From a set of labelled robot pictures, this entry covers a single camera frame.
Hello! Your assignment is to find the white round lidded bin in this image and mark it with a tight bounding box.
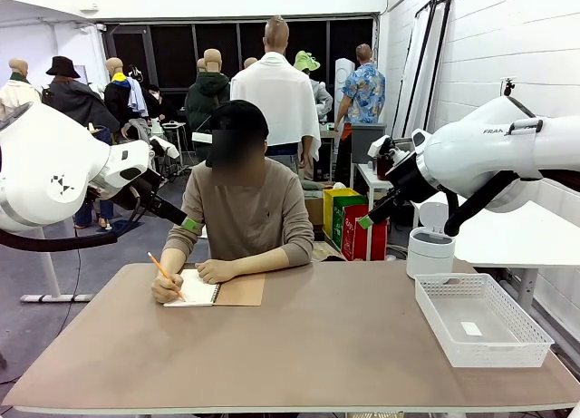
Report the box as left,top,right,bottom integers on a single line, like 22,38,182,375
405,201,458,281

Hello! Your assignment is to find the green shopping bag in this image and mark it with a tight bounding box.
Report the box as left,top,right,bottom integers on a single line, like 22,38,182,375
332,195,369,251

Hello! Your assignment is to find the black framed window wall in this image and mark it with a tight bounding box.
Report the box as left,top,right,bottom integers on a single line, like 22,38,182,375
97,13,381,92

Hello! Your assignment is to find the tall white standing appliance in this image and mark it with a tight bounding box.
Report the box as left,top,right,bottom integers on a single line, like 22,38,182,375
334,57,358,115

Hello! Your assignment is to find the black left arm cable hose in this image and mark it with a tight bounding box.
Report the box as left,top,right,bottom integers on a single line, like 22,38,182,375
0,181,160,254

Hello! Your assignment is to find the mannequin with yellow scarf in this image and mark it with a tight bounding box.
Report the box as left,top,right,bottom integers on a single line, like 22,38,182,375
103,57,153,142

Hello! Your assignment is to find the yellow shopping bag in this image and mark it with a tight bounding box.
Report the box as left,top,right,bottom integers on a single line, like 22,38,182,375
322,187,363,245

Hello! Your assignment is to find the white desk leg with foot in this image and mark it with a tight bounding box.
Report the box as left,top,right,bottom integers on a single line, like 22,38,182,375
20,227,94,304

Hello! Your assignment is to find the large white side table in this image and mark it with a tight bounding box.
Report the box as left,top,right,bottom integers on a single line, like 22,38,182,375
410,177,580,315

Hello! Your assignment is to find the yellow pencil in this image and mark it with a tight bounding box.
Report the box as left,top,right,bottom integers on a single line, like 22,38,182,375
146,251,187,303

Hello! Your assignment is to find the black baseball cap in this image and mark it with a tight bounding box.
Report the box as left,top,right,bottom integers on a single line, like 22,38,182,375
205,99,269,168

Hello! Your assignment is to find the person's left forearm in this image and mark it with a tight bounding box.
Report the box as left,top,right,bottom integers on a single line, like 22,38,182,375
226,244,291,278

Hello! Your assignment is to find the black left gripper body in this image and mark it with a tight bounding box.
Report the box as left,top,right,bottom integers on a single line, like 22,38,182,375
111,167,165,213

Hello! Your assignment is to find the mannequin with green hat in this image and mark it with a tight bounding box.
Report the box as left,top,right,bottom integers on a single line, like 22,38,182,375
293,50,334,120

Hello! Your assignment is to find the spiral notebook with brown cover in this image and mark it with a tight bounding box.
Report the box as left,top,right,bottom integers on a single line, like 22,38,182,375
162,267,266,308

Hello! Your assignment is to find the grey green folded cloth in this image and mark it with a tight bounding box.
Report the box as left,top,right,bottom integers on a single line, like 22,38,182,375
301,180,336,202

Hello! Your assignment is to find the person's left hand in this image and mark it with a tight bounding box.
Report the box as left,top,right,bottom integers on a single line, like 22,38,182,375
194,258,239,285

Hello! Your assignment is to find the mannequin with black hat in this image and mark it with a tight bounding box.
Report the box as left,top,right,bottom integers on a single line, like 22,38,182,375
41,55,122,231

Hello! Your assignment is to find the person's right forearm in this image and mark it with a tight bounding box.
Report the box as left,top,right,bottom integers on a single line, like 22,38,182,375
156,247,189,278

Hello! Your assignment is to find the brown cardboard box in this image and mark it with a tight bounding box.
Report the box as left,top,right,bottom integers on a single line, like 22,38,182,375
303,195,325,242

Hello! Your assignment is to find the background person with face mask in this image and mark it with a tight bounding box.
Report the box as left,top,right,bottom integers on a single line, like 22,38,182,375
147,84,179,122

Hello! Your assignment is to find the white perforated plastic basket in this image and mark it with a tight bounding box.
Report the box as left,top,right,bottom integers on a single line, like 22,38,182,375
414,272,556,369

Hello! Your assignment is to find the mannequin in cream coat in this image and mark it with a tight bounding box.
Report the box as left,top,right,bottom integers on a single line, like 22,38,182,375
0,58,43,120

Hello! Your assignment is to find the person in beige sweater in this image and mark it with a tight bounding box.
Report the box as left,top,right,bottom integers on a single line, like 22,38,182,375
163,118,315,268

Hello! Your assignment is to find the red shopping bag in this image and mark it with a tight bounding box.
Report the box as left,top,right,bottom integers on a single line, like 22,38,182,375
342,203,390,262

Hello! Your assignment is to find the mannequin with white cape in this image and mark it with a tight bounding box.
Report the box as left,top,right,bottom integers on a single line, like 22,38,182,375
229,15,323,170

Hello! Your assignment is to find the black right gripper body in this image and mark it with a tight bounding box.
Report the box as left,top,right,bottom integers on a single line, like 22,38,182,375
384,152,448,202

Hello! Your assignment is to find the grey box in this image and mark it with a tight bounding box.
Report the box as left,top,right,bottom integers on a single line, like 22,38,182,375
351,122,387,165

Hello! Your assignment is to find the person's right hand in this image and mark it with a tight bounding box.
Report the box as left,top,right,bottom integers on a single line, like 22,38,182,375
150,270,186,305

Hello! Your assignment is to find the mannequin in dark green jacket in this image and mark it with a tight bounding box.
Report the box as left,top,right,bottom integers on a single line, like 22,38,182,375
184,48,232,163

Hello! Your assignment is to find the black framed white panel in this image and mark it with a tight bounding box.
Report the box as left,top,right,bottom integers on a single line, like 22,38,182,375
390,0,439,141
419,0,453,138

